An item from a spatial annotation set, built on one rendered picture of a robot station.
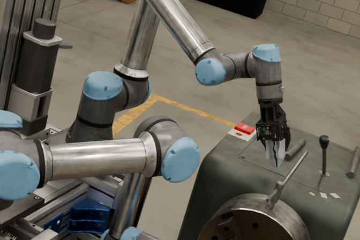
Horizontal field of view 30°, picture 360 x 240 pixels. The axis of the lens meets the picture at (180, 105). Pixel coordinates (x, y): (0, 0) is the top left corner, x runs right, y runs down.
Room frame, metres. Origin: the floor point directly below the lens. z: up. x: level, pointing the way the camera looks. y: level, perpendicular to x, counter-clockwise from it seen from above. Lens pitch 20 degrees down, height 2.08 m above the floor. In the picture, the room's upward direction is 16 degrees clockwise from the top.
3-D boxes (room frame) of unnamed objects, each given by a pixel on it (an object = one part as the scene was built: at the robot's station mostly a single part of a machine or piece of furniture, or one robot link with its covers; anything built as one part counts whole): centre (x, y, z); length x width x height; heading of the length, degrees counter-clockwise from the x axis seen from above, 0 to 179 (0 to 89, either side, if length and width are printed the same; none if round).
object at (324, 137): (1.96, -0.46, 1.38); 0.04 x 0.03 x 0.05; 163
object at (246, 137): (2.18, -0.24, 1.23); 0.13 x 0.08 x 0.06; 163
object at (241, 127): (2.21, -0.24, 1.26); 0.06 x 0.06 x 0.02; 73
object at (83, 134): (1.95, 0.25, 1.21); 0.15 x 0.15 x 0.10
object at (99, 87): (1.95, 0.24, 1.33); 0.13 x 0.12 x 0.14; 153
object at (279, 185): (1.71, -0.33, 1.26); 0.02 x 0.02 x 0.12
